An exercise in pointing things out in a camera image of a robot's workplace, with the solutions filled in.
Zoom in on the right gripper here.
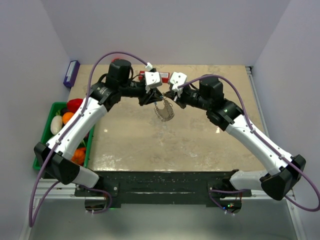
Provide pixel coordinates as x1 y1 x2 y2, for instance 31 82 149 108
165 85 211 111

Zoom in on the blue grey keyring with rings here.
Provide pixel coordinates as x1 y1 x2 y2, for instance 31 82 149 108
154 98 175 122

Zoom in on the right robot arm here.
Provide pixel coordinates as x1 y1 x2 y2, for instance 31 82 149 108
164 72 306 201

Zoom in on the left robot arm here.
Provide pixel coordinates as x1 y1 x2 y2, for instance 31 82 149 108
34 59 163 196

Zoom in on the red rectangular box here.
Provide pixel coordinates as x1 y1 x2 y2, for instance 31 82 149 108
138 71 170 83

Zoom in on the red bell pepper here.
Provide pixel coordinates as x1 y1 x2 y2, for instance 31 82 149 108
66 98 83 113

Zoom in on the purple box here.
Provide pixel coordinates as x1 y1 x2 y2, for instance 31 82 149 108
63 60 80 89

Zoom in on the orange fruit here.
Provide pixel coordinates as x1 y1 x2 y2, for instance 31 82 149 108
62 112 74 125

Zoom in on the orange pumpkin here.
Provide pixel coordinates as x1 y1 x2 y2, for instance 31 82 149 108
71 147 87 166

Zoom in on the green plastic bin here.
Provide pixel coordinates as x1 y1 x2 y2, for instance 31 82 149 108
40 102 95 168

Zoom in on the white radish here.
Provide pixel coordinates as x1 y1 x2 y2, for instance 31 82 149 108
50 115 63 135

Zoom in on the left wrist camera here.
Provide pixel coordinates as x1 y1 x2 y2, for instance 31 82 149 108
144 71 163 93

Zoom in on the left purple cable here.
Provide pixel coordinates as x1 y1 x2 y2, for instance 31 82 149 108
28 51 154 228

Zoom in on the purple cable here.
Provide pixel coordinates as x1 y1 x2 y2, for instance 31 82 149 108
177 74 320 216
28 51 154 228

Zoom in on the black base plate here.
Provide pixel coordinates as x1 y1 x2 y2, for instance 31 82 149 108
75 170 252 214

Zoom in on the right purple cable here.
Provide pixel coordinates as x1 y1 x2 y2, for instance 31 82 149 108
177 74 320 216

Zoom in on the aluminium frame rail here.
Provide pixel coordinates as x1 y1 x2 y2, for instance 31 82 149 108
20 179 307 240

